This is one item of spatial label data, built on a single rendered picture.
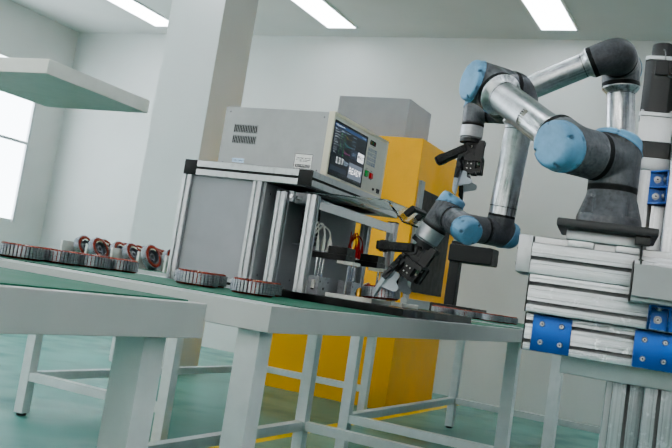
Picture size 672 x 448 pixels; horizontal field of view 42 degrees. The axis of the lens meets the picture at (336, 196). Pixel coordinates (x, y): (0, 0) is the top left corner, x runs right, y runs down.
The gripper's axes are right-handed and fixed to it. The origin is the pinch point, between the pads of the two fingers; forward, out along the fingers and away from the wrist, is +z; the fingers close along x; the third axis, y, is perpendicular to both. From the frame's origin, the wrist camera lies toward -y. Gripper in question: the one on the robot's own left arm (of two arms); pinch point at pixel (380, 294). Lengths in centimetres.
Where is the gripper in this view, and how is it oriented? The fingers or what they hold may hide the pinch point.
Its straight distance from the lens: 255.2
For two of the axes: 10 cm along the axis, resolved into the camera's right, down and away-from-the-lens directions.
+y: 7.3, 5.3, -4.3
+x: 4.1, 1.5, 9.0
